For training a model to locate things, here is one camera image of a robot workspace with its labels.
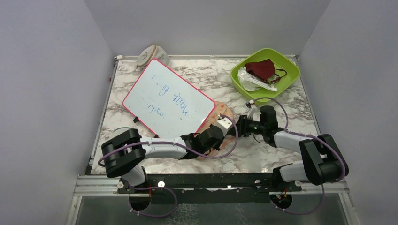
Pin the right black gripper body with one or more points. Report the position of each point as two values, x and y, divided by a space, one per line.
250 126

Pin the peach floral mesh laundry bag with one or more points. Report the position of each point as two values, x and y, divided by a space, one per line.
229 141

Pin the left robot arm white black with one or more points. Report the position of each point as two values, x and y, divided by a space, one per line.
123 153

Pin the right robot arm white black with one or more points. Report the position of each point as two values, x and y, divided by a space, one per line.
322 161

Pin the maroon bra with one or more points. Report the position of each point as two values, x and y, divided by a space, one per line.
266 71

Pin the pink framed whiteboard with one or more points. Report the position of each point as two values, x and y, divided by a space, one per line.
166 103

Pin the green plastic bin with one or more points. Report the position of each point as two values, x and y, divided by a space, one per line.
280 61

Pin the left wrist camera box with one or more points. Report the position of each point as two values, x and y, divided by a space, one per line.
224 123

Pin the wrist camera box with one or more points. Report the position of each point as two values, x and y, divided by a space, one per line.
224 123
253 109

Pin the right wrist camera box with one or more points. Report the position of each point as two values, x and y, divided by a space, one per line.
253 109

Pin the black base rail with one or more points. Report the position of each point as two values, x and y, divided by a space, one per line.
207 188

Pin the aluminium frame rail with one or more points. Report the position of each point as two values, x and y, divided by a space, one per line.
96 185

